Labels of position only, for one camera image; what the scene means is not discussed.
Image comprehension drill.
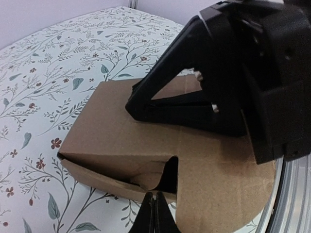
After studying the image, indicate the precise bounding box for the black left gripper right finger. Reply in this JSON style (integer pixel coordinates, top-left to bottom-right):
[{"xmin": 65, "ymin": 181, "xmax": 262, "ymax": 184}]
[{"xmin": 154, "ymin": 191, "xmax": 181, "ymax": 233}]

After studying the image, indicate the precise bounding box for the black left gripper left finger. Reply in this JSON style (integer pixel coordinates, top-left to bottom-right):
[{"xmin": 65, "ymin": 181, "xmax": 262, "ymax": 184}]
[{"xmin": 129, "ymin": 192, "xmax": 155, "ymax": 233}]

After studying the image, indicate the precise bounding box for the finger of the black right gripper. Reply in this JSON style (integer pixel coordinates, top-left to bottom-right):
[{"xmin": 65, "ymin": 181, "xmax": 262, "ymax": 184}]
[
  {"xmin": 131, "ymin": 14, "xmax": 239, "ymax": 107},
  {"xmin": 125, "ymin": 99, "xmax": 247, "ymax": 137}
]

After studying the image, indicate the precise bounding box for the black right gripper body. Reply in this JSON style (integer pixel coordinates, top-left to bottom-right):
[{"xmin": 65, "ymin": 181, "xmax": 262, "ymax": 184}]
[{"xmin": 199, "ymin": 0, "xmax": 311, "ymax": 164}]

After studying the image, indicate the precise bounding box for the floral patterned table mat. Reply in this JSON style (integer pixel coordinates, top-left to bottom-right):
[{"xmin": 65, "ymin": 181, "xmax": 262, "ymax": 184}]
[{"xmin": 0, "ymin": 6, "xmax": 265, "ymax": 233}]

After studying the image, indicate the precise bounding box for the brown cardboard box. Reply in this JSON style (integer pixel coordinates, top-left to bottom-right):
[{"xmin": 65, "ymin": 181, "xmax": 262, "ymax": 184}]
[{"xmin": 58, "ymin": 79, "xmax": 276, "ymax": 233}]

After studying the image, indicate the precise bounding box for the left aluminium frame post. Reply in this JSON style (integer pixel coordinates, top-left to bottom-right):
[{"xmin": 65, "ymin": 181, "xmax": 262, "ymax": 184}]
[{"xmin": 128, "ymin": 0, "xmax": 138, "ymax": 9}]

